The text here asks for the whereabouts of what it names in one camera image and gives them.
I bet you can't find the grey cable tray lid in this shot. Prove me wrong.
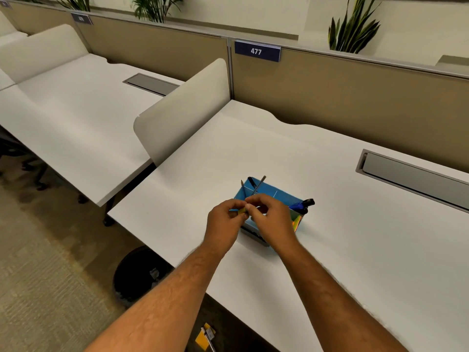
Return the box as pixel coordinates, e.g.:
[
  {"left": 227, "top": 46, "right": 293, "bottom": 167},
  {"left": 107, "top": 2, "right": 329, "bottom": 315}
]
[
  {"left": 122, "top": 73, "right": 181, "bottom": 98},
  {"left": 355, "top": 149, "right": 469, "bottom": 214}
]

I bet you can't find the blue marker with black cap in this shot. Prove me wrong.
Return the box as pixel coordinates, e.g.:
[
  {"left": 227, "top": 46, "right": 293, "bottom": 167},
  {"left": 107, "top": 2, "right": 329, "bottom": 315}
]
[{"left": 289, "top": 198, "right": 316, "bottom": 215}]

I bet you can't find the green leafy plant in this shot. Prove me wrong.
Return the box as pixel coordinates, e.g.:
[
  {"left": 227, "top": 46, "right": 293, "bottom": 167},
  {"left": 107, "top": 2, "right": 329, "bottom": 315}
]
[{"left": 56, "top": 0, "right": 91, "bottom": 12}]

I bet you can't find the white curved desk divider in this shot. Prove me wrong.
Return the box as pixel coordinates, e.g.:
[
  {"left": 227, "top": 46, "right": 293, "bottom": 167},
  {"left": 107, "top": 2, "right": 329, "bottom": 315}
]
[
  {"left": 133, "top": 58, "right": 232, "bottom": 167},
  {"left": 0, "top": 24, "right": 89, "bottom": 84}
]

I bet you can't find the person's left hand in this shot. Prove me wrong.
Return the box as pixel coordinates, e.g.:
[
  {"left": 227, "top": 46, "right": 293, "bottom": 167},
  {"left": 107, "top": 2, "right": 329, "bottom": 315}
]
[{"left": 203, "top": 199, "right": 250, "bottom": 259}]

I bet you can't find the person's left forearm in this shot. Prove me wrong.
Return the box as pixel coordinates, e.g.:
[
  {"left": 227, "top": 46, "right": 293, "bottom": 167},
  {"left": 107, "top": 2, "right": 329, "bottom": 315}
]
[{"left": 84, "top": 242, "right": 236, "bottom": 352}]

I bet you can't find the yellow packet on floor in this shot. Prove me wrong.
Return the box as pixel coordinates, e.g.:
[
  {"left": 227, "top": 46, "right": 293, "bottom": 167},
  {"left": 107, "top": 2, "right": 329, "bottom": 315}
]
[{"left": 194, "top": 322, "right": 217, "bottom": 352}]

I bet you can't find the black office chair base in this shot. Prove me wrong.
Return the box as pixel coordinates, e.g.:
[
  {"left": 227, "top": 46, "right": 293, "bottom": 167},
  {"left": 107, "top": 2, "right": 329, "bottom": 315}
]
[{"left": 0, "top": 126, "right": 50, "bottom": 192}]

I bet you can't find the black waste bin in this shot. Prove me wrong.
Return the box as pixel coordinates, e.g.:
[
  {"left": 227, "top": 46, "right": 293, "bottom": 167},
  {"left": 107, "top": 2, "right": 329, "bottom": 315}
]
[{"left": 112, "top": 246, "right": 175, "bottom": 309}]

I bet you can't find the person's right forearm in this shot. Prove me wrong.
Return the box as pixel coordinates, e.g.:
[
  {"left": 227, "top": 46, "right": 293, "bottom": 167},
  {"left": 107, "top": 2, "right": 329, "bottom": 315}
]
[{"left": 270, "top": 238, "right": 409, "bottom": 352}]

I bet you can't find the green snake plant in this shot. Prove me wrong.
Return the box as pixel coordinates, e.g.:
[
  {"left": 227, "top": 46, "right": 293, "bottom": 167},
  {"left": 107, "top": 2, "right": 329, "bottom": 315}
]
[{"left": 328, "top": 0, "right": 382, "bottom": 55}]

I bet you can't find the person's right hand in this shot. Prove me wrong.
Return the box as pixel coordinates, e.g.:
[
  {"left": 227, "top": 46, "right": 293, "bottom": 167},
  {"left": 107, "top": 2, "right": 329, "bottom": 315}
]
[{"left": 244, "top": 194, "right": 299, "bottom": 250}]

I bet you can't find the green palm plant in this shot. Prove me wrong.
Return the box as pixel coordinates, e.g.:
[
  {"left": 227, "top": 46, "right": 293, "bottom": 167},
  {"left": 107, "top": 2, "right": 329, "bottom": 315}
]
[{"left": 126, "top": 0, "right": 184, "bottom": 24}]

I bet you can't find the beige partition panel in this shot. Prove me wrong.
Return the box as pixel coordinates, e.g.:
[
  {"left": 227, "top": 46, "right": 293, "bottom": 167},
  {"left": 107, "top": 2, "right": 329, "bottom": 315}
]
[
  {"left": 74, "top": 14, "right": 232, "bottom": 100},
  {"left": 229, "top": 37, "right": 469, "bottom": 173},
  {"left": 0, "top": 0, "right": 92, "bottom": 53}
]

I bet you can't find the blue desk organizer box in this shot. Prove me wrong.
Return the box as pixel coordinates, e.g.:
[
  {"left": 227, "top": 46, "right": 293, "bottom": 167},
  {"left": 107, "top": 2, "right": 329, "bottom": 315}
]
[{"left": 234, "top": 181, "right": 305, "bottom": 247}]

